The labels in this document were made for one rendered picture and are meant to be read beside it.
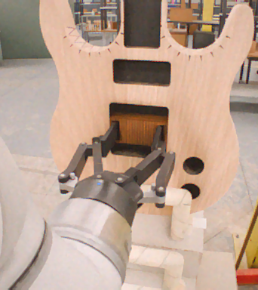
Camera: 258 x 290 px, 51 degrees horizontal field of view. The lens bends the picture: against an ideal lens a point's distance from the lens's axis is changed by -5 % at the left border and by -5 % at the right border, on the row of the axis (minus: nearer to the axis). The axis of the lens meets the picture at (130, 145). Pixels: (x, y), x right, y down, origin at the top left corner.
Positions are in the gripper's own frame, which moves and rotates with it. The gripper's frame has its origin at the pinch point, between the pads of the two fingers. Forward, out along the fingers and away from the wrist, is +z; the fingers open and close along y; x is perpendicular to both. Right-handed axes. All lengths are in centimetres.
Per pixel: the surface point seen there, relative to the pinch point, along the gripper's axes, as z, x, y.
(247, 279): 71, -123, 56
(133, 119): 2.7, 2.3, -0.6
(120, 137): 2.7, -1.3, -2.9
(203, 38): 458, -39, 24
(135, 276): -4.8, -28.7, 1.7
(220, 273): 6.5, -37.9, 21.1
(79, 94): 2.9, 6.1, -9.9
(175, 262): -8.0, -18.3, 9.1
